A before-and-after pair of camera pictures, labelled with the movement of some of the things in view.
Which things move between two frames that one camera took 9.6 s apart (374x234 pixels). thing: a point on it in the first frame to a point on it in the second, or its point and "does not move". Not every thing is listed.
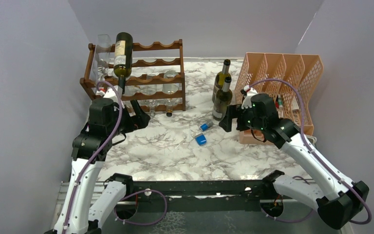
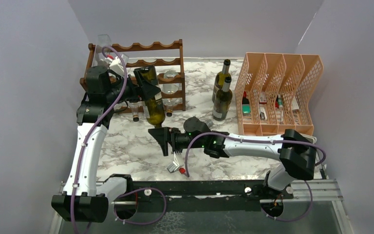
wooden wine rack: x=153 y=78 does not move
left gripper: x=140 y=120 to x=146 y=89
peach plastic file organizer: x=292 y=78 does not move
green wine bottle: x=123 y=58 to x=155 y=110
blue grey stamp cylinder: x=204 y=126 does not move
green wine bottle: x=219 y=79 does not move
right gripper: x=232 y=112 to x=165 y=135
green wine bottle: x=223 y=98 does not move
